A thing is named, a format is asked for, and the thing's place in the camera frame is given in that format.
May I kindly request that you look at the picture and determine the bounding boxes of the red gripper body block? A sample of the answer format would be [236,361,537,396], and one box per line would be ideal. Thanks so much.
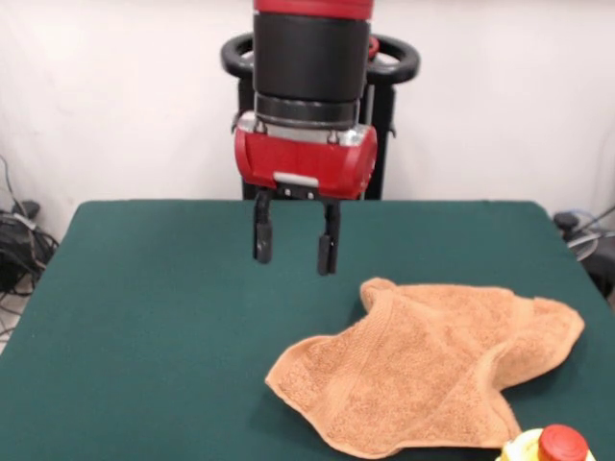
[234,110,379,202]

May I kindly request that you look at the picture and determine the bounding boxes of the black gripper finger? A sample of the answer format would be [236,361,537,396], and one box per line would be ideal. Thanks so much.
[252,187,275,264]
[316,200,342,277]

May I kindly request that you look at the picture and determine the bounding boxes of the tan terry towel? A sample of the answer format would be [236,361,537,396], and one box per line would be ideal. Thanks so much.
[264,276,586,459]

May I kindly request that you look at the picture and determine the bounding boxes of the dark green tablecloth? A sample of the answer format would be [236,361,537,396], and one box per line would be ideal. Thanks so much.
[0,199,615,461]

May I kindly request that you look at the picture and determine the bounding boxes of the yellow emergency stop button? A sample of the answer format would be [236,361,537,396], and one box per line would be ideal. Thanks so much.
[502,423,600,461]

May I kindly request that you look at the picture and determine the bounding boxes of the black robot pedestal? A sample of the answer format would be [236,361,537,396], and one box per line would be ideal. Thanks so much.
[220,31,422,201]

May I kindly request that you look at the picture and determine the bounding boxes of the tangled black cables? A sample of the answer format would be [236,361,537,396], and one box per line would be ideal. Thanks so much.
[0,153,60,337]
[552,204,615,308]

